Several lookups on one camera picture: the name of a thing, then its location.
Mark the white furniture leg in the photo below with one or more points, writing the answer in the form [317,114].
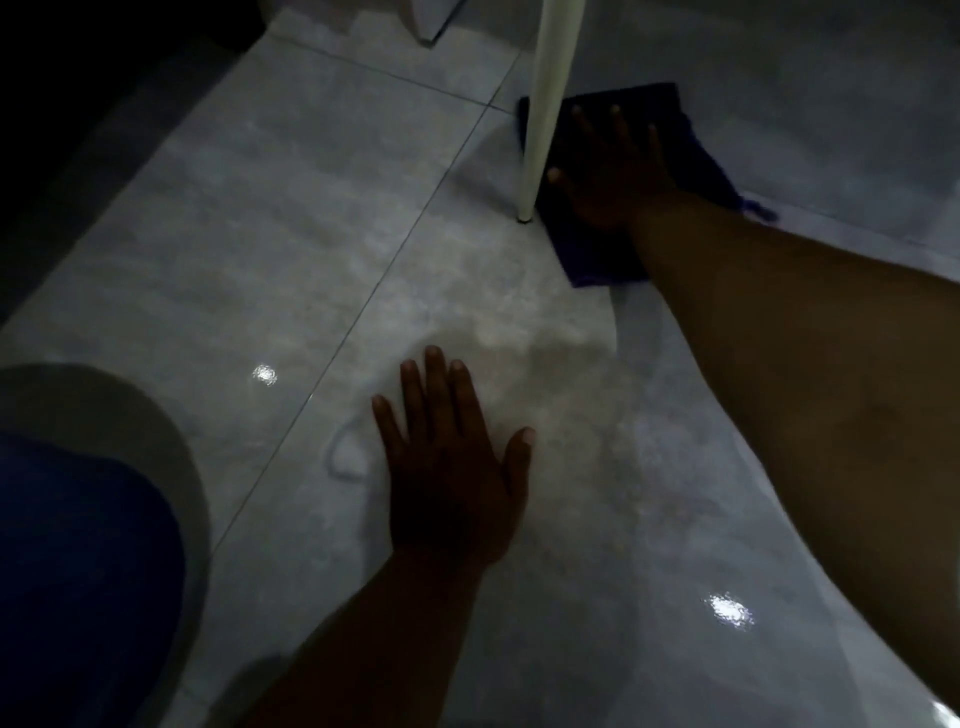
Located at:
[546,97]

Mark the person's right thumb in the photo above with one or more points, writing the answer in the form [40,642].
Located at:
[562,181]

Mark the person's blue trouser leg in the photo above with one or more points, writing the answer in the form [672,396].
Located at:
[82,592]

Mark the person's left little finger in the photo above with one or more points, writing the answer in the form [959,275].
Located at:
[388,427]

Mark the person's left middle finger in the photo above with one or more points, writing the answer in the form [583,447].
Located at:
[437,390]

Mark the person's right forearm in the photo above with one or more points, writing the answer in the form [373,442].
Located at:
[810,390]

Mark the person's left forearm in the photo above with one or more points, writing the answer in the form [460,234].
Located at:
[390,645]

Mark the dark blue cleaning cloth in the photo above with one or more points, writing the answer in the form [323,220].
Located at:
[592,255]

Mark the person's left thumb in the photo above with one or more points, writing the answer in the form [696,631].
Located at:
[520,454]

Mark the person's right middle finger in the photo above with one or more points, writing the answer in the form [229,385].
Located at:
[620,129]

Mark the person's right hand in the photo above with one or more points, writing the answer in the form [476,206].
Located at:
[619,184]

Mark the person's left hand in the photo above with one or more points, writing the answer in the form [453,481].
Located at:
[446,495]

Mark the white furniture base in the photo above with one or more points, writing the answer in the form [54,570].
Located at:
[433,16]

